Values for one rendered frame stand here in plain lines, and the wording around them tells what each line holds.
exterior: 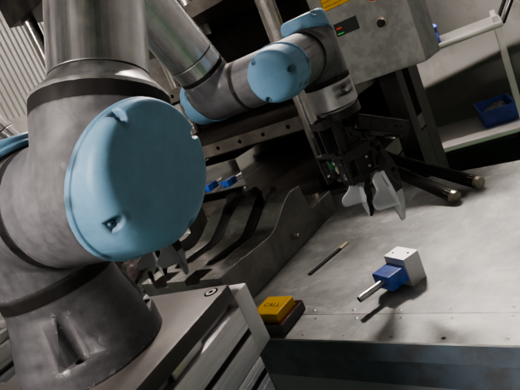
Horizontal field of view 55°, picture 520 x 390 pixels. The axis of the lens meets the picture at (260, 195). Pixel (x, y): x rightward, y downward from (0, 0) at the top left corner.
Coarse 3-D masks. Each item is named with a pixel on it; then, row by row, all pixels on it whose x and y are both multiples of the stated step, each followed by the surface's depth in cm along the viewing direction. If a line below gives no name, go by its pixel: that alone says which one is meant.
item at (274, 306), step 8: (272, 296) 97; (280, 296) 95; (288, 296) 94; (264, 304) 95; (272, 304) 94; (280, 304) 92; (288, 304) 92; (264, 312) 92; (272, 312) 91; (280, 312) 90; (288, 312) 92; (264, 320) 92; (272, 320) 91; (280, 320) 90
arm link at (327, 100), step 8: (344, 80) 77; (328, 88) 76; (336, 88) 76; (344, 88) 76; (352, 88) 78; (312, 96) 78; (320, 96) 77; (328, 96) 77; (336, 96) 77; (344, 96) 77; (352, 96) 78; (312, 104) 79; (320, 104) 78; (328, 104) 77; (336, 104) 77; (344, 104) 77; (320, 112) 78; (328, 112) 78; (336, 112) 78
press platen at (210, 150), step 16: (368, 80) 210; (256, 112) 250; (272, 112) 217; (288, 112) 193; (208, 128) 274; (224, 128) 236; (240, 128) 208; (256, 128) 185; (272, 128) 179; (288, 128) 176; (208, 144) 200; (224, 144) 194; (240, 144) 190
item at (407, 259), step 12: (396, 252) 89; (408, 252) 88; (396, 264) 88; (408, 264) 86; (420, 264) 88; (384, 276) 86; (396, 276) 86; (408, 276) 87; (420, 276) 88; (372, 288) 86; (384, 288) 87; (396, 288) 86; (360, 300) 85
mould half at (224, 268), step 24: (288, 192) 125; (216, 216) 137; (240, 216) 130; (264, 216) 124; (288, 216) 123; (312, 216) 131; (264, 240) 115; (288, 240) 121; (192, 264) 117; (216, 264) 110; (240, 264) 107; (264, 264) 113; (144, 288) 118; (168, 288) 113; (192, 288) 108
